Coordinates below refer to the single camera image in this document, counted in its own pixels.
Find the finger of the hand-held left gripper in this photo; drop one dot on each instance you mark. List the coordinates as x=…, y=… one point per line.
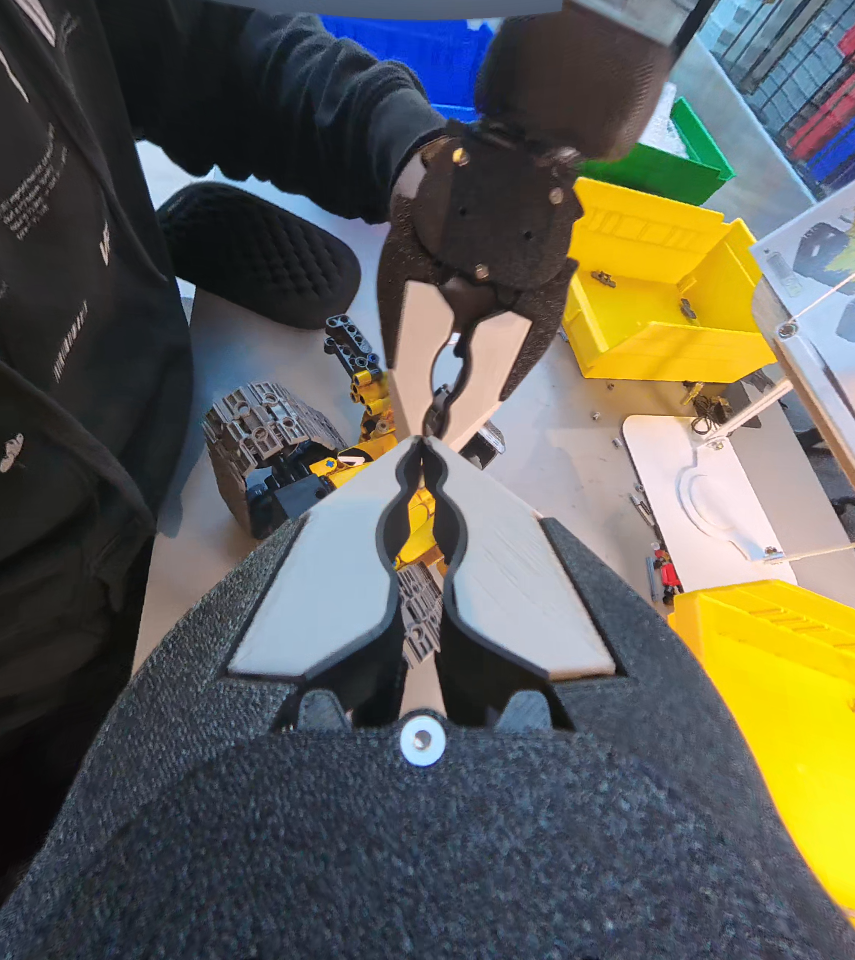
x=499, y=360
x=416, y=352

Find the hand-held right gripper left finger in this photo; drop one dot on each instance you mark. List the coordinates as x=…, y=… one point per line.
x=315, y=592

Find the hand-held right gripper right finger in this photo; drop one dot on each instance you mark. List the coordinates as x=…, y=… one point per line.
x=525, y=592

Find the yellow tracked brick vehicle model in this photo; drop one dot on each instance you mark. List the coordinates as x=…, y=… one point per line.
x=277, y=435

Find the person's left forearm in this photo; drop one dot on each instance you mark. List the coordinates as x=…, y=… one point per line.
x=285, y=97

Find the small dark brick part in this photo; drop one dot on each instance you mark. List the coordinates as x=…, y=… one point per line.
x=602, y=279
x=688, y=309

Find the scattered small brick parts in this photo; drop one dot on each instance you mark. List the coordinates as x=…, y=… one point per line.
x=669, y=574

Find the green storage bin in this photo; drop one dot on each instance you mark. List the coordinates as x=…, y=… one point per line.
x=667, y=176

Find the blue storage bin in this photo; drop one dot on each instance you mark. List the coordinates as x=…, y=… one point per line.
x=427, y=60

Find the black textured armrest pad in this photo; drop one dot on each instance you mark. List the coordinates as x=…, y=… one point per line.
x=262, y=255

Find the bubble wrap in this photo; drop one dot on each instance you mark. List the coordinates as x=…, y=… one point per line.
x=664, y=120

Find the large yellow storage bin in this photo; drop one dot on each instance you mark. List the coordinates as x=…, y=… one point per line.
x=810, y=750

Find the instruction booklet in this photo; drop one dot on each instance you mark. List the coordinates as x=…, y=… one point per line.
x=847, y=285

